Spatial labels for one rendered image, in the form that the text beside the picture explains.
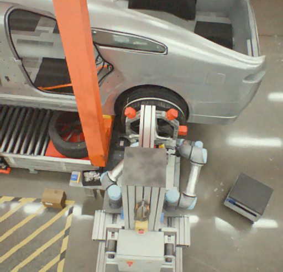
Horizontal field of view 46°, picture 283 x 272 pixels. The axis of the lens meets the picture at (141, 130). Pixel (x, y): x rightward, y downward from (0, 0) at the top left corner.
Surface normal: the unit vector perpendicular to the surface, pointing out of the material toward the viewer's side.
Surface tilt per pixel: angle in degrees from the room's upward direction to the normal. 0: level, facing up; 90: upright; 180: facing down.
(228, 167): 0
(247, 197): 0
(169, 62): 80
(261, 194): 0
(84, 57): 90
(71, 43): 90
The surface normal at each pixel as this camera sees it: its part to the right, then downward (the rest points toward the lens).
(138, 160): 0.01, -0.55
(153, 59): -0.10, 0.72
